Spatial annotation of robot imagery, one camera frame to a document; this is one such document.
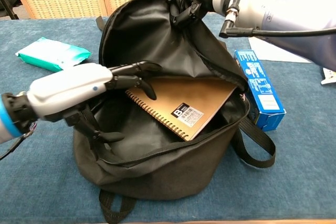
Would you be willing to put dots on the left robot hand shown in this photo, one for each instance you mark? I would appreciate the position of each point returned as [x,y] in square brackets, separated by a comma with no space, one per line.
[65,87]

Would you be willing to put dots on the brown spiral notebook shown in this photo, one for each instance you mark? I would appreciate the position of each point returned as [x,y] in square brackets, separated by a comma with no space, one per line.
[183,98]

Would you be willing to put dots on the black backpack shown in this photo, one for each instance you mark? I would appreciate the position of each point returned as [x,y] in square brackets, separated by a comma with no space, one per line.
[157,176]

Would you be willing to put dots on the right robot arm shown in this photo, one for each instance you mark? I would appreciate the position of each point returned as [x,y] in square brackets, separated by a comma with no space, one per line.
[288,11]

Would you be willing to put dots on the teal wet wipes pack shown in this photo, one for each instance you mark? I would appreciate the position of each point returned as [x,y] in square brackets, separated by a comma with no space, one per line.
[52,53]

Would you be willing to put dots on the yellow white paper pad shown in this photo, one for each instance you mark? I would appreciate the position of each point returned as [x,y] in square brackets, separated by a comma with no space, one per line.
[265,51]

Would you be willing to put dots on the black tripod stand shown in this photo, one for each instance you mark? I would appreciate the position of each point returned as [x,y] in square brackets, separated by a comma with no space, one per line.
[9,9]

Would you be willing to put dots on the blue cardboard box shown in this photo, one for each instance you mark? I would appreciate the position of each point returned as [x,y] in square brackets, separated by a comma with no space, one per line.
[260,87]

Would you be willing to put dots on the white snack packet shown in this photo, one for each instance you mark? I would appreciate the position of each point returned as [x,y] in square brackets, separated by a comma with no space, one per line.
[329,77]

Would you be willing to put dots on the blue table mat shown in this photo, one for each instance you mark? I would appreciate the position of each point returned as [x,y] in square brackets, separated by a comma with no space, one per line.
[302,169]

